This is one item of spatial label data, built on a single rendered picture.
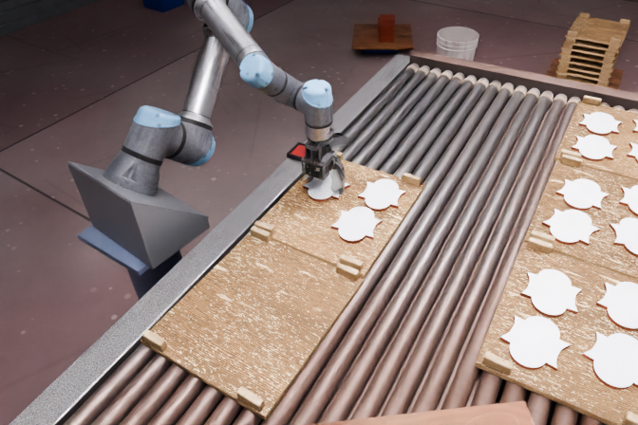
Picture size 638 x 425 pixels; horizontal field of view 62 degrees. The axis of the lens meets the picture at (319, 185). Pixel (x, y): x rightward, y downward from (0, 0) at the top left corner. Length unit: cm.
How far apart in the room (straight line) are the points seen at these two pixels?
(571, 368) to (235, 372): 70
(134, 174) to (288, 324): 60
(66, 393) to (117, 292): 147
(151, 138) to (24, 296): 158
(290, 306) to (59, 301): 172
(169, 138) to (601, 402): 120
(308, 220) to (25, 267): 190
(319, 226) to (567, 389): 70
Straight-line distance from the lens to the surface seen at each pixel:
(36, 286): 294
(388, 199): 153
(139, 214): 140
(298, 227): 146
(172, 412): 120
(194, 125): 159
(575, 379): 125
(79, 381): 131
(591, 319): 137
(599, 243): 156
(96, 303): 273
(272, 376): 117
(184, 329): 128
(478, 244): 147
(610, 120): 207
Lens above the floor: 193
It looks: 39 degrees down
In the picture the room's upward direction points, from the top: 2 degrees counter-clockwise
